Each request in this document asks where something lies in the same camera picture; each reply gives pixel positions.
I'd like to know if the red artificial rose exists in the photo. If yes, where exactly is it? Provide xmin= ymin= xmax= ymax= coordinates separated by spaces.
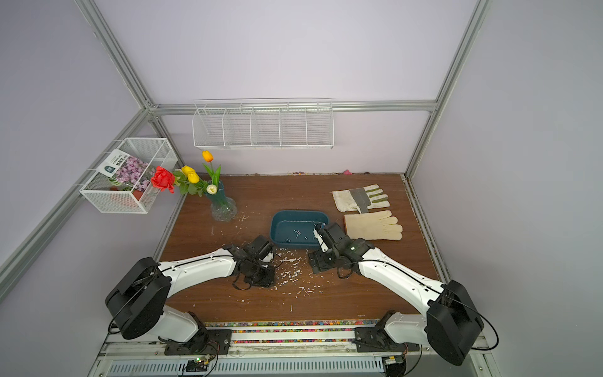
xmin=151 ymin=167 xmax=175 ymax=193

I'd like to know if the white wire wall shelf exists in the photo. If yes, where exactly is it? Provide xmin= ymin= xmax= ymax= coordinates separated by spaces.
xmin=192 ymin=97 xmax=335 ymax=149

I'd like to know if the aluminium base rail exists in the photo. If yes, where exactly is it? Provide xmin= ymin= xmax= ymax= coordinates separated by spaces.
xmin=89 ymin=320 xmax=476 ymax=376

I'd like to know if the glass flower vase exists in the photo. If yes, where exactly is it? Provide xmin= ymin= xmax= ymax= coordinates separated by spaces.
xmin=206 ymin=181 xmax=238 ymax=222

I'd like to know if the purple flower packet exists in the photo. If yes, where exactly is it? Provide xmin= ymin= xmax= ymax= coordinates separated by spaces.
xmin=96 ymin=149 xmax=155 ymax=193

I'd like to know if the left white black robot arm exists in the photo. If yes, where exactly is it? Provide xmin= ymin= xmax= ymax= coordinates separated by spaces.
xmin=105 ymin=236 xmax=275 ymax=344

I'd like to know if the white wire side basket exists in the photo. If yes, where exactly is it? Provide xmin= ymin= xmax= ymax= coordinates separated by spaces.
xmin=79 ymin=138 xmax=177 ymax=215

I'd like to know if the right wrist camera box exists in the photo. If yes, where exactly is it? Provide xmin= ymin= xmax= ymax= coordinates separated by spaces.
xmin=313 ymin=225 xmax=329 ymax=252

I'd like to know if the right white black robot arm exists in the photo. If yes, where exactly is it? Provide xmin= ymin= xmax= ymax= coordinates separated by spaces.
xmin=309 ymin=223 xmax=485 ymax=366

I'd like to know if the cream canvas work glove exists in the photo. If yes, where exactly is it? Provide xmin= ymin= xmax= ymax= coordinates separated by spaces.
xmin=344 ymin=210 xmax=403 ymax=241

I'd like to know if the white grey work glove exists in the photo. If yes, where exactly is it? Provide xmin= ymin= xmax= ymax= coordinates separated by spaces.
xmin=331 ymin=185 xmax=390 ymax=214

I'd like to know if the teal plastic storage box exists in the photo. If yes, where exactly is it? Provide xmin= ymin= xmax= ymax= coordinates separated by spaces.
xmin=269 ymin=210 xmax=330 ymax=251

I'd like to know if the yellow artificial tulips bunch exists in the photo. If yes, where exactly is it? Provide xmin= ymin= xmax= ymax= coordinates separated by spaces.
xmin=173 ymin=150 xmax=221 ymax=196

